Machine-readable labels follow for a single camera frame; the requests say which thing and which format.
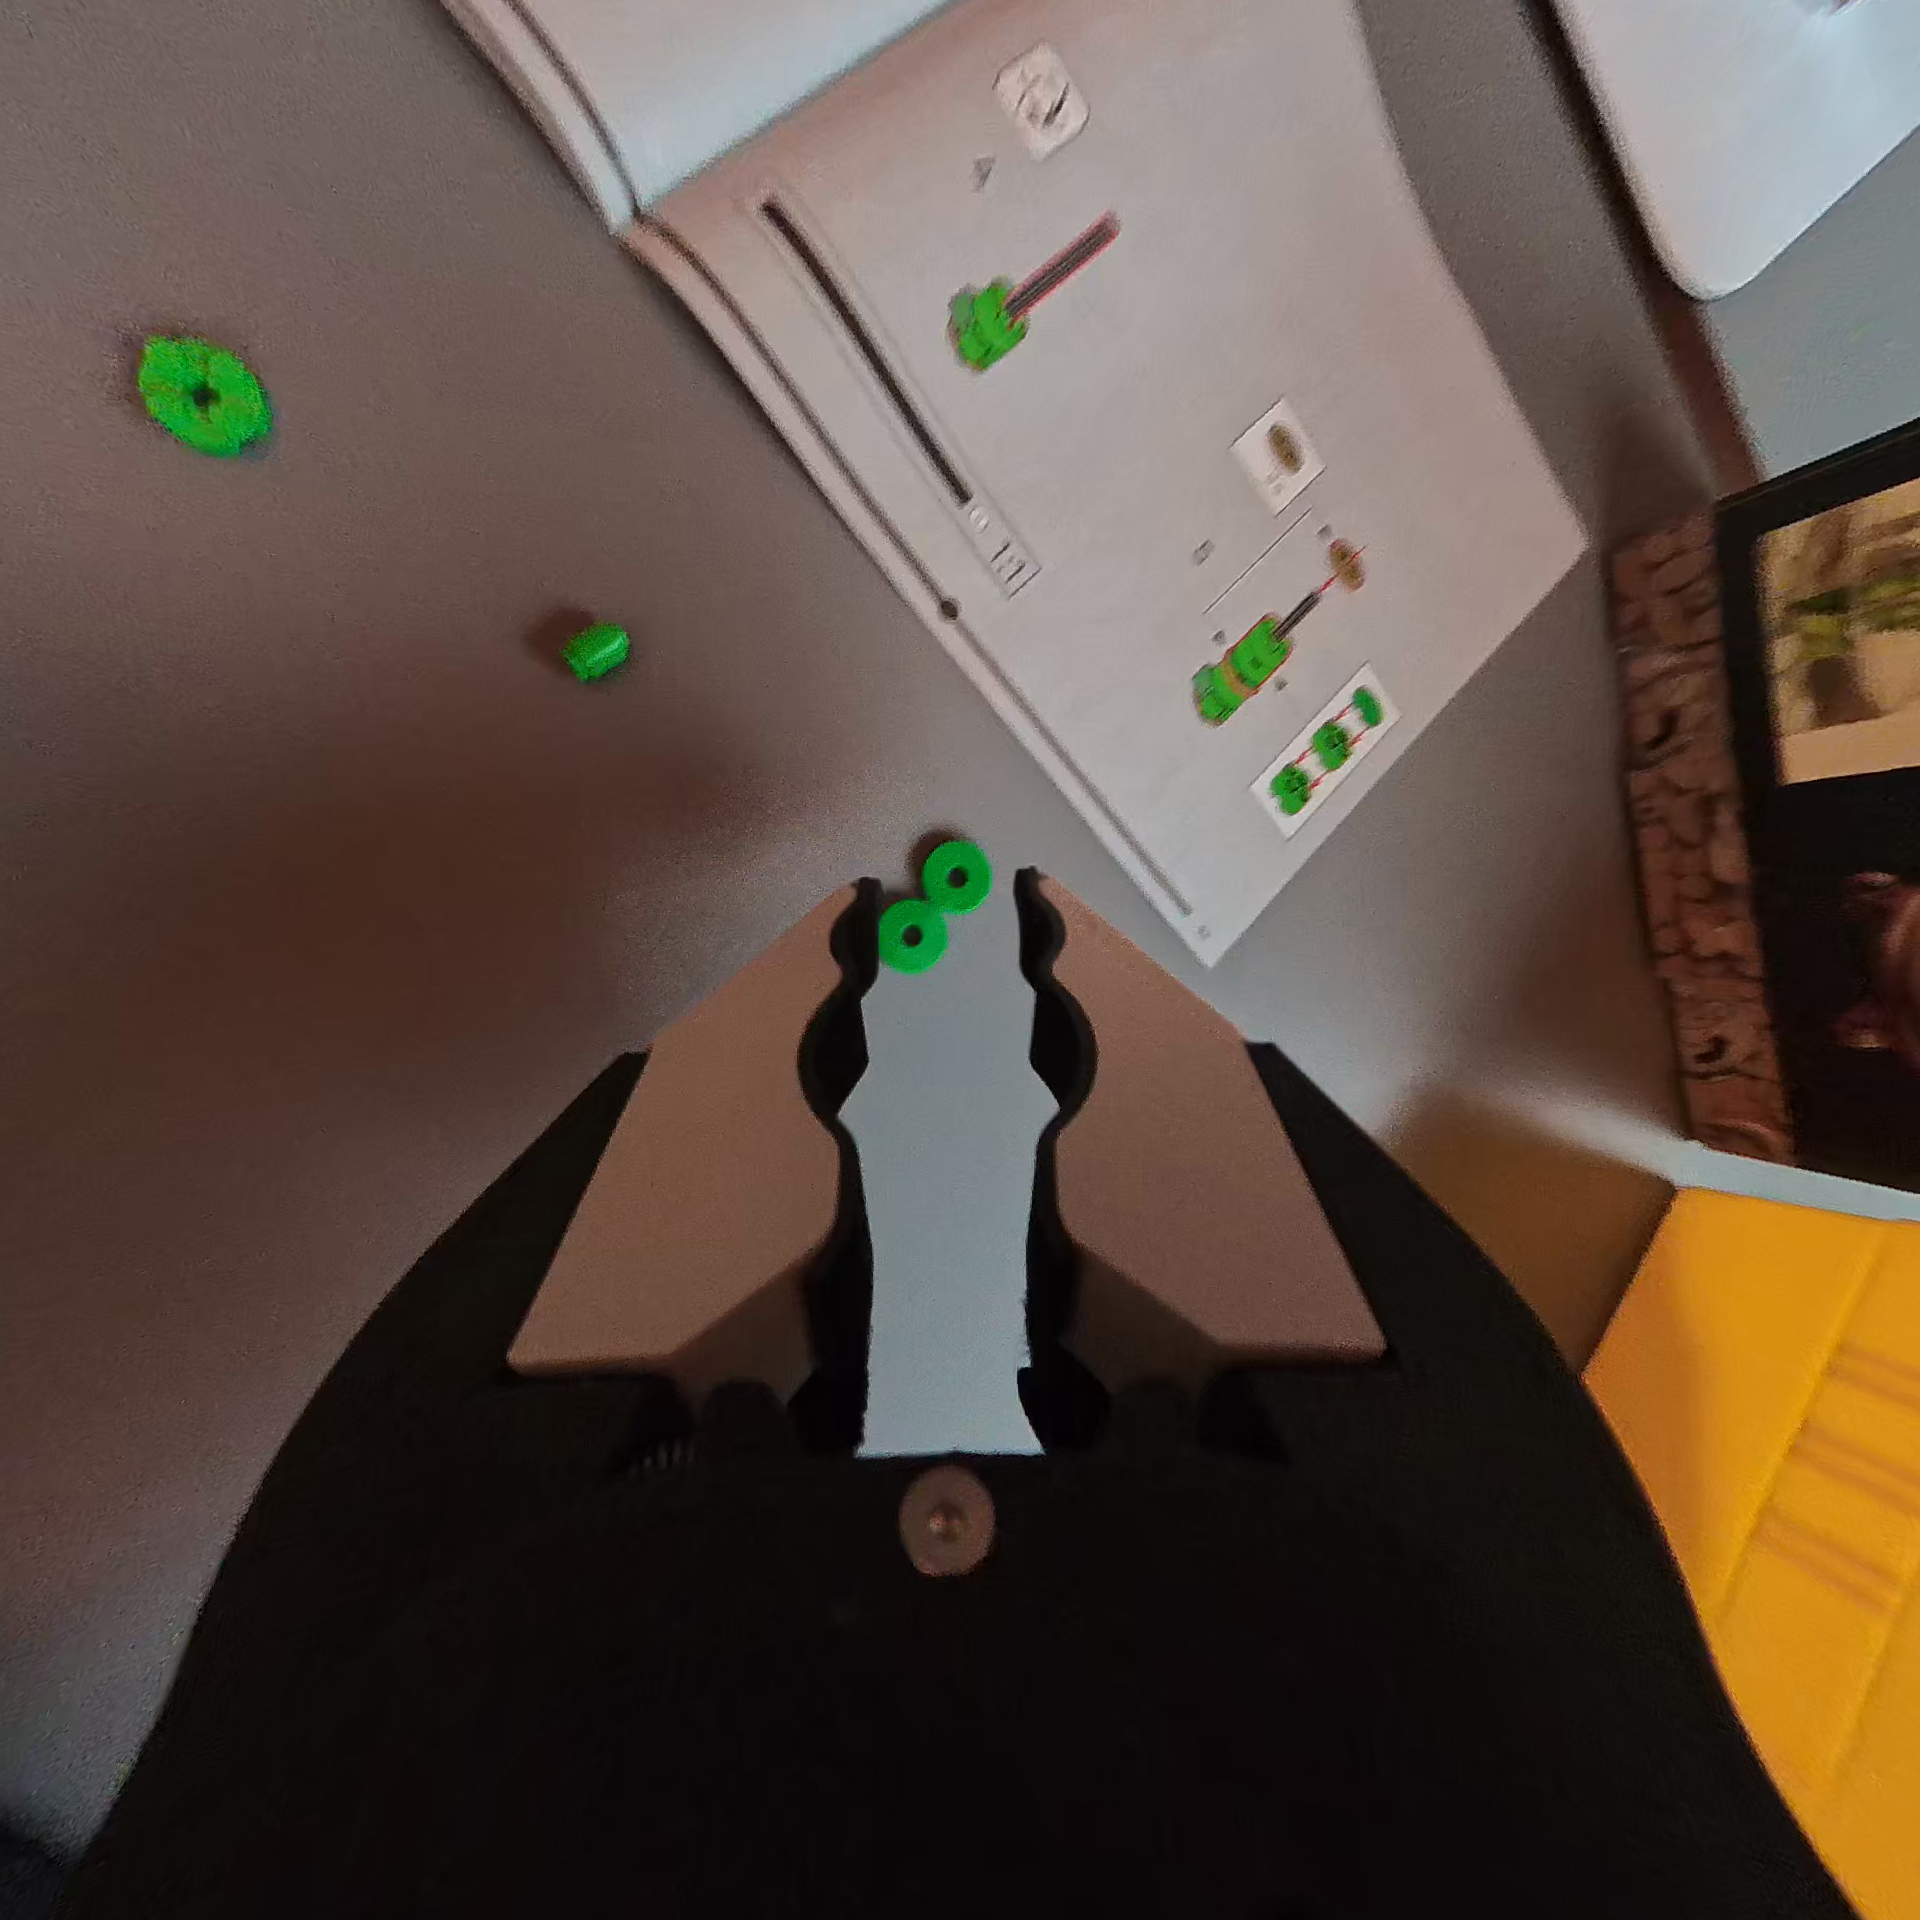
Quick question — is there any grey desk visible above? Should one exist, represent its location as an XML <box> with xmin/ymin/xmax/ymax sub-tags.
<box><xmin>1530</xmin><ymin>0</ymin><xmax>1920</xmax><ymax>483</ymax></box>
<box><xmin>0</xmin><ymin>0</ymin><xmax>1758</xmax><ymax>1894</ymax></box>

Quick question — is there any yellow bin with white bag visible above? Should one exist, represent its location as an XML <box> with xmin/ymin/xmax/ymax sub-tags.
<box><xmin>1577</xmin><ymin>1185</ymin><xmax>1920</xmax><ymax>1920</ymax></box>

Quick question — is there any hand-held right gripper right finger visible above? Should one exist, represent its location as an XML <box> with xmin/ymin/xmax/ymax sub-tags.
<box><xmin>1014</xmin><ymin>864</ymin><xmax>1385</xmax><ymax>1456</ymax></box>

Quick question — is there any white instruction booklet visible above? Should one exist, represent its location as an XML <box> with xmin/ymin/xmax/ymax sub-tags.
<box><xmin>442</xmin><ymin>0</ymin><xmax>1595</xmax><ymax>969</ymax></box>

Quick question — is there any black bamboo set box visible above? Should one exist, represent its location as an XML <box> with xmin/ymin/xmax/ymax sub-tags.
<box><xmin>1606</xmin><ymin>424</ymin><xmax>1920</xmax><ymax>1194</ymax></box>

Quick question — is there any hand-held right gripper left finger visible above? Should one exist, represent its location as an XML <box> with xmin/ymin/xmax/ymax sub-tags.
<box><xmin>507</xmin><ymin>881</ymin><xmax>881</xmax><ymax>1456</ymax></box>

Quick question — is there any large green round piece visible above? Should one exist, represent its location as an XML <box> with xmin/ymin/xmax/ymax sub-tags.
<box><xmin>136</xmin><ymin>334</ymin><xmax>277</xmax><ymax>459</ymax></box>

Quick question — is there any wooden document stand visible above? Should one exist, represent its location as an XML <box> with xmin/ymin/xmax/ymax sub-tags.
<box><xmin>1546</xmin><ymin>0</ymin><xmax>1920</xmax><ymax>302</ymax></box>

